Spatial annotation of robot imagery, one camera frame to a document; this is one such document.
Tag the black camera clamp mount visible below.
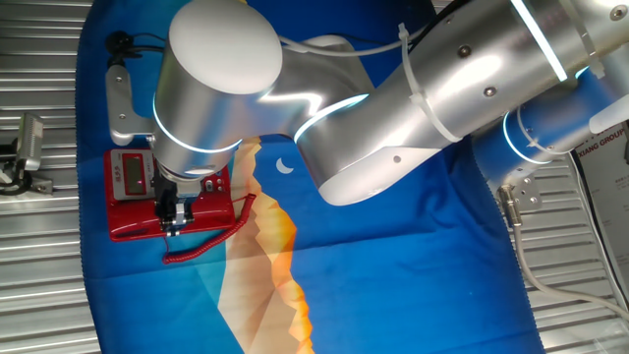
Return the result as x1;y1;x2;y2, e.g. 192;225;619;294
0;140;54;197

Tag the thick grey robot cable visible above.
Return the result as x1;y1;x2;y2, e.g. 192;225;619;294
496;185;629;324

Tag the red phone cord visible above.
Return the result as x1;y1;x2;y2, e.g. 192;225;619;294
160;193;257;266

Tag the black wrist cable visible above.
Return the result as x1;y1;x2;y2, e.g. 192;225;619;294
130;0;473;56

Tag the red telephone handset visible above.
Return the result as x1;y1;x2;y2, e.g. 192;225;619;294
110;196;236;237

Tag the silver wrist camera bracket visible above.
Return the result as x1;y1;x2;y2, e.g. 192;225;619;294
104;63;158;148

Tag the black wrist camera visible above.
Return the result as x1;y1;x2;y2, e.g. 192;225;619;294
105;30;135;68

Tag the red telephone base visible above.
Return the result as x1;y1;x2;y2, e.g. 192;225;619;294
102;148;237;243

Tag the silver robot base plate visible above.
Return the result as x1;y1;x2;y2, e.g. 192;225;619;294
495;171;543;213

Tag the white printed sign board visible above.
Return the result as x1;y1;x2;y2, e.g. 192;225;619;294
572;121;629;276

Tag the blue landscape print cloth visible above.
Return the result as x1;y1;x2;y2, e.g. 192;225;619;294
74;0;546;354

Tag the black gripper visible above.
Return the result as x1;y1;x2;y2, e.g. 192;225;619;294
150;169;203;236

